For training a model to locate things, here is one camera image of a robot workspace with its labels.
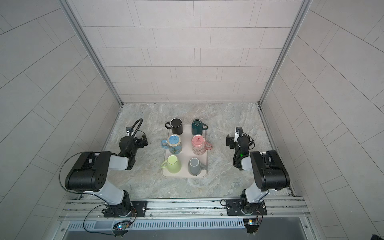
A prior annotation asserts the grey mug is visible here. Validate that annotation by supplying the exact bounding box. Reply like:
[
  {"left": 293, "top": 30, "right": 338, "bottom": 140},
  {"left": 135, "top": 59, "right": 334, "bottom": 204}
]
[{"left": 188, "top": 158, "right": 208, "bottom": 176}]

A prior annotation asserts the corner metal profile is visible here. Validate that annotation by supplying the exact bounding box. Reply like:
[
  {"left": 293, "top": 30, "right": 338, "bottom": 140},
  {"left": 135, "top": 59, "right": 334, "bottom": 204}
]
[
  {"left": 58, "top": 0, "right": 123, "bottom": 107},
  {"left": 259, "top": 0, "right": 312, "bottom": 106}
]

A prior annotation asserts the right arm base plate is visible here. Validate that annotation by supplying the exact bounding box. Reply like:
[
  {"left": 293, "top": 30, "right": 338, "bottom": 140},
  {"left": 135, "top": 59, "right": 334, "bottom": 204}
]
[{"left": 226, "top": 199, "right": 268, "bottom": 216}]

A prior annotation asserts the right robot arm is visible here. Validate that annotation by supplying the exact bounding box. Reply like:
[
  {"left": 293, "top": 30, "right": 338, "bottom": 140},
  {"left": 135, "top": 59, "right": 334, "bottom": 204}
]
[{"left": 226, "top": 134, "right": 290, "bottom": 216}]

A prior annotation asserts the white ventilation grille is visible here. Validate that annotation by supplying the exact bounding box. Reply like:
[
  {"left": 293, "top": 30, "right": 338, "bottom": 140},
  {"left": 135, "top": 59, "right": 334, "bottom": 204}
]
[{"left": 68, "top": 218, "right": 245, "bottom": 232}]

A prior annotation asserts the right circuit board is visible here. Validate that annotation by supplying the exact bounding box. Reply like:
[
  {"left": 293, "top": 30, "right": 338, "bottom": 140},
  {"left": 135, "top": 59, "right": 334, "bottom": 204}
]
[{"left": 243, "top": 219, "right": 260, "bottom": 234}]

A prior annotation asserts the right corner metal profile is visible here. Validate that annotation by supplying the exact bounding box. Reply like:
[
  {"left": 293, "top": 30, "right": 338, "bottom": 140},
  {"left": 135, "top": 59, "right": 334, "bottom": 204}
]
[{"left": 259, "top": 0, "right": 312, "bottom": 106}]

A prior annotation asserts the light green mug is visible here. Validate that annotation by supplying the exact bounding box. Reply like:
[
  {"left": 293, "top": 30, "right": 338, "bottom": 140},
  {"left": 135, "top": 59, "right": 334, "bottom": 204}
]
[{"left": 161, "top": 155, "right": 182, "bottom": 174}]

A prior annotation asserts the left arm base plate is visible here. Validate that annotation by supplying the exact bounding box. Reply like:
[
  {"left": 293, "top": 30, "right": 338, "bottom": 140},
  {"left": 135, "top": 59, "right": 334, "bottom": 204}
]
[{"left": 102, "top": 201, "right": 148, "bottom": 218}]

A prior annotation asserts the beige tray mat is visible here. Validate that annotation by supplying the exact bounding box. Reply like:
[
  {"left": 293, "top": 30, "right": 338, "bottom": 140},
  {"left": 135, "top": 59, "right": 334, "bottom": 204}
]
[{"left": 162, "top": 124, "right": 209, "bottom": 178}]

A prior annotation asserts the dark green mug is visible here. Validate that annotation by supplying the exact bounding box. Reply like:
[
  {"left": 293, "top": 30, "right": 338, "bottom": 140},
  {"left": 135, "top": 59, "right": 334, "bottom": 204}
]
[{"left": 192, "top": 119, "right": 208, "bottom": 136}]

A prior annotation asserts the left circuit board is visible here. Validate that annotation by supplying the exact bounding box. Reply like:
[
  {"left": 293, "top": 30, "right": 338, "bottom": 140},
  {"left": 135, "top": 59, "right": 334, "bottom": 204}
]
[{"left": 113, "top": 221, "right": 132, "bottom": 231}]

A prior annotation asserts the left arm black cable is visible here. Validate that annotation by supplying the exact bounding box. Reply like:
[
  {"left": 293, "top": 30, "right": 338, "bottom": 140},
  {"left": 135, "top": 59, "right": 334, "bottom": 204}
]
[{"left": 58, "top": 151, "right": 109, "bottom": 205}]

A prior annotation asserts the blue patterned mug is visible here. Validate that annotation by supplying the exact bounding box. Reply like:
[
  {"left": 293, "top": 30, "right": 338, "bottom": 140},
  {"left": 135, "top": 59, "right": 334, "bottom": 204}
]
[{"left": 161, "top": 134, "right": 183, "bottom": 155}]

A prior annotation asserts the left corner metal profile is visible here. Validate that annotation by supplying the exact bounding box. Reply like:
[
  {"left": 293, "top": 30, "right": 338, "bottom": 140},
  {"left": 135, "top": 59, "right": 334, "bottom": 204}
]
[{"left": 58, "top": 0, "right": 123, "bottom": 107}]

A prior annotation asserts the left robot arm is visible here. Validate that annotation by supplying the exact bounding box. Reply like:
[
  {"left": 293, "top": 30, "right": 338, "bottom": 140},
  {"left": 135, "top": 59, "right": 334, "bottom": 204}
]
[{"left": 65, "top": 133, "right": 148, "bottom": 218}]

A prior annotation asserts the circuit board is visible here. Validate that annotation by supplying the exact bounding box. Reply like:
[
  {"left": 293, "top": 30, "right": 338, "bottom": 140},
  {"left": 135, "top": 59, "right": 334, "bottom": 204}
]
[
  {"left": 113, "top": 221, "right": 132, "bottom": 231},
  {"left": 243, "top": 219, "right": 260, "bottom": 234}
]

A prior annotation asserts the black mug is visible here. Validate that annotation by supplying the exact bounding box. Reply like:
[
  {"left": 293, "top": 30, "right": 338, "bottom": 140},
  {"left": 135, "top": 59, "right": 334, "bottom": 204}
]
[{"left": 165, "top": 118, "right": 184, "bottom": 135}]

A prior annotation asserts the pink patterned mug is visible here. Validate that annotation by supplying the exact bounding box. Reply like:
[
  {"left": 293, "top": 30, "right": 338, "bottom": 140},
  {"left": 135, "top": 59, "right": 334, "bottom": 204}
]
[{"left": 191, "top": 135, "right": 213, "bottom": 156}]

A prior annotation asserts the aluminium mounting rail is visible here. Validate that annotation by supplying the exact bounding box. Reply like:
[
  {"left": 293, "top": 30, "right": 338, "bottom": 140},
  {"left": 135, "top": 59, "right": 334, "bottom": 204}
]
[{"left": 58, "top": 196, "right": 311, "bottom": 221}]

